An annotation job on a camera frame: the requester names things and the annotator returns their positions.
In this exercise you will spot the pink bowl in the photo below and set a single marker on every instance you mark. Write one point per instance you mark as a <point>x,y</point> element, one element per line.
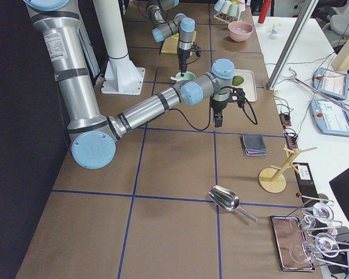
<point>238,37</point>

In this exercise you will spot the green cup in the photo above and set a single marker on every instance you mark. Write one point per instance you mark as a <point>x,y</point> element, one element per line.
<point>233,9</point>

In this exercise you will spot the teach pendant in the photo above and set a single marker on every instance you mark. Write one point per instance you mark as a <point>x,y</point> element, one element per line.
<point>329,118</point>
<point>332,83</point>

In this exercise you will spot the wine glass lower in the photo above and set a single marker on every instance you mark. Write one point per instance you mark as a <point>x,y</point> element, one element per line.
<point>307,252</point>

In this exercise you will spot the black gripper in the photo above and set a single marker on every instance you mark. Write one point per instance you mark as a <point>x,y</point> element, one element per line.
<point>182,57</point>
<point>218,106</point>

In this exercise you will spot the white wire cup rack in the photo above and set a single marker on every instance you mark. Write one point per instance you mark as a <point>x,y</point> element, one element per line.
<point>224,17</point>

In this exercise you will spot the teach pendant near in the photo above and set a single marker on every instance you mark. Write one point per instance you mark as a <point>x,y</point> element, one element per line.
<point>329,118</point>

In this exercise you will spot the mint green bowl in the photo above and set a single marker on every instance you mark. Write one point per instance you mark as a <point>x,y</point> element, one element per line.
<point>188,75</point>

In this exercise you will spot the white rabbit tray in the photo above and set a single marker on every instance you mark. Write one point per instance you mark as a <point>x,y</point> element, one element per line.
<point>248,85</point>

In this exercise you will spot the metal glass drying tray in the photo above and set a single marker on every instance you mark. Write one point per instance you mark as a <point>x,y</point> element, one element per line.
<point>288,240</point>

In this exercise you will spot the paper cup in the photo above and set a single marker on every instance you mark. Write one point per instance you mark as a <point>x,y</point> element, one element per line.
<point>275,30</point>

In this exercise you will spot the grey folded cloth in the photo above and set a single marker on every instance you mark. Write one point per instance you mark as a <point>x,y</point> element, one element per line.
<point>253,145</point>

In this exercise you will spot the teach pendant far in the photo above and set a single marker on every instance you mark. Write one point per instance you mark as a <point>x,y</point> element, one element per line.
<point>332,83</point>

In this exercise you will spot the black box with label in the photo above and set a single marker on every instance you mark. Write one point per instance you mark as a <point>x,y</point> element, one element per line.
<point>304,180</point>

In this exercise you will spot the metal scoop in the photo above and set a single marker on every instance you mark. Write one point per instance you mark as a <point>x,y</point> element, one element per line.
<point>228,201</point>

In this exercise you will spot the bamboo cutting board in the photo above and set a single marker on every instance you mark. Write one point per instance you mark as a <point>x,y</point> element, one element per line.
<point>170,45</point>

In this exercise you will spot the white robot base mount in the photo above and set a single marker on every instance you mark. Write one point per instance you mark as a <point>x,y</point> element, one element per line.
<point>121,76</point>

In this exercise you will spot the white cup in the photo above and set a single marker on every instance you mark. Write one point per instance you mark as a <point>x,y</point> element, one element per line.
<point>226,6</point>

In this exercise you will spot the aluminium frame post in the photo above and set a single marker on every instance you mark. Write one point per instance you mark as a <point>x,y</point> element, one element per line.
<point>297,29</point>

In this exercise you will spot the wine glass upper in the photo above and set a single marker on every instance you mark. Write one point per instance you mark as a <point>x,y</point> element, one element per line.
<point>317,217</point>

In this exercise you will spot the black power strip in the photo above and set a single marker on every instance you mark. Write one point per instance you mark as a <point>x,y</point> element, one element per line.
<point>289,133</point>

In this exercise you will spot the clear ice cubes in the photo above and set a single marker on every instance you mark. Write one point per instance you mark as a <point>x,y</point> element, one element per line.
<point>239,30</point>

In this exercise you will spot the light blue cup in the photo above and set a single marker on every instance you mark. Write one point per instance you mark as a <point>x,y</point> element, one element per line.
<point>219,4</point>

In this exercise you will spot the wine glass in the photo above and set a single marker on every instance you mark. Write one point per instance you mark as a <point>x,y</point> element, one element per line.
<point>307,252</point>
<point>317,217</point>

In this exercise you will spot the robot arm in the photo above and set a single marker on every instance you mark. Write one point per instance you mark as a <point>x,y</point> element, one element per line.
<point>94,135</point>
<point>181,24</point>

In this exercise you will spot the green avocado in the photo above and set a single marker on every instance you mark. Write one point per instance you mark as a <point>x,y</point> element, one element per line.
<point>237,81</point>

